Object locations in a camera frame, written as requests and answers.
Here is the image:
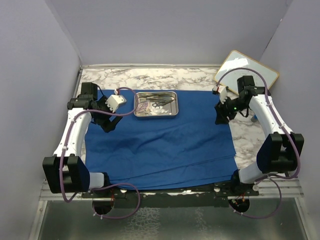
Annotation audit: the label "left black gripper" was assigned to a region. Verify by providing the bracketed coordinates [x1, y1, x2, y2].
[93, 95, 123, 132]

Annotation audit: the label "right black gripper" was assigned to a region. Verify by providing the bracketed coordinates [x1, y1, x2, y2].
[215, 95, 249, 125]

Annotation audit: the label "blue surgical drape cloth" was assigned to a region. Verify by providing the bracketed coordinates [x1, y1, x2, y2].
[85, 90, 237, 190]

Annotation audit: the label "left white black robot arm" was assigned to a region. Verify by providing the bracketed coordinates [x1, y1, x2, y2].
[42, 82, 126, 198]

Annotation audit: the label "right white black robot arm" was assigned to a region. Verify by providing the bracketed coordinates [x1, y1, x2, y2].
[212, 75, 304, 196]

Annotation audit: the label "small blue cap bottle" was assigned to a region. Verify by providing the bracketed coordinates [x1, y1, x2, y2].
[250, 114, 259, 123]

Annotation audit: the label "purple patterned packet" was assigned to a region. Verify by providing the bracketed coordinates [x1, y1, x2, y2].
[135, 100, 150, 116]

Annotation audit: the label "white gauze pieces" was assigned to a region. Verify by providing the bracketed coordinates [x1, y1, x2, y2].
[147, 105, 169, 116]

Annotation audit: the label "stainless steel instrument tray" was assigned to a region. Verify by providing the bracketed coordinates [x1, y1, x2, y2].
[134, 91, 179, 118]

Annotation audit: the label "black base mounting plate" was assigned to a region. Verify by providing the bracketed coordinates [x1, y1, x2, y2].
[81, 181, 259, 209]

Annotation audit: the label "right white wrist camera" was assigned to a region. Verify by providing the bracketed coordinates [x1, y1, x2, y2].
[212, 85, 228, 104]

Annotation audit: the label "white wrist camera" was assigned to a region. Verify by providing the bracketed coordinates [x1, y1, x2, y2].
[105, 94, 127, 113]
[212, 85, 228, 104]

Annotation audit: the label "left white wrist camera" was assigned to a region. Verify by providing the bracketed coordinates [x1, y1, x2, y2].
[105, 94, 127, 113]

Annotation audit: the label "small whiteboard with wooden frame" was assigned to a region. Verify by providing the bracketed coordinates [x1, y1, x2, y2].
[214, 50, 279, 95]

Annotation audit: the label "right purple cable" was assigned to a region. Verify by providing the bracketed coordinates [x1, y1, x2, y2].
[216, 67, 301, 220]

